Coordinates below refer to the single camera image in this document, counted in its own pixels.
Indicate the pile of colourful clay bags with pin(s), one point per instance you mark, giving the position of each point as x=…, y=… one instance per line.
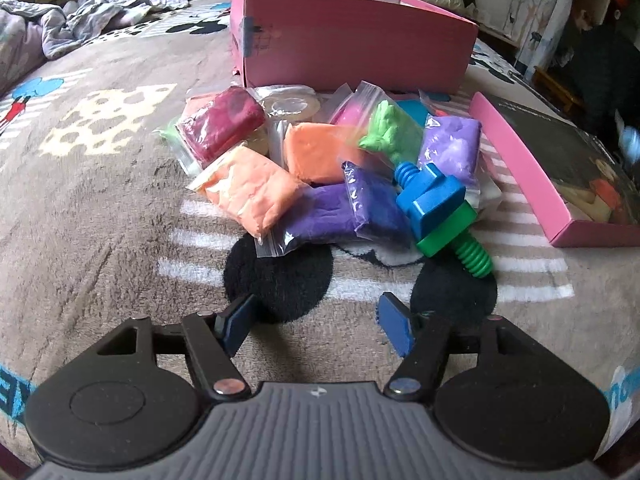
x=250, y=185

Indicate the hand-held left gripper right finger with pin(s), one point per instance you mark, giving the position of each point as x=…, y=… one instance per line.
x=397, y=327

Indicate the clear tape roll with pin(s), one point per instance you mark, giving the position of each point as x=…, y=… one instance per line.
x=290, y=105

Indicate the pink box lid with photo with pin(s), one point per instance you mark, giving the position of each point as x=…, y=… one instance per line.
x=520, y=175

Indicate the dark jacket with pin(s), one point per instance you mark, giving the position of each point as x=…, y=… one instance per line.
x=605, y=70

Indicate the green and white cloth wardrobe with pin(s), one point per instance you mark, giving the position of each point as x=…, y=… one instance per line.
x=530, y=10

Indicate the crumpled grey white clothes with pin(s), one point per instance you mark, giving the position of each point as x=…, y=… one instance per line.
x=110, y=15

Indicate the blue and green toy bolt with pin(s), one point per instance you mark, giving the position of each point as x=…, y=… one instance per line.
x=435, y=210

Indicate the purple quilt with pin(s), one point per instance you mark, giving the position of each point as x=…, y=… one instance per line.
x=20, y=45

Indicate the wooden stool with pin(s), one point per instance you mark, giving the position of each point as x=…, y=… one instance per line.
x=555, y=87

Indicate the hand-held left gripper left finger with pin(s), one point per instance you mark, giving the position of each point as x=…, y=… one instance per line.
x=237, y=327

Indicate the pink cardboard box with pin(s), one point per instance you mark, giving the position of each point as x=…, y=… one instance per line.
x=350, y=45

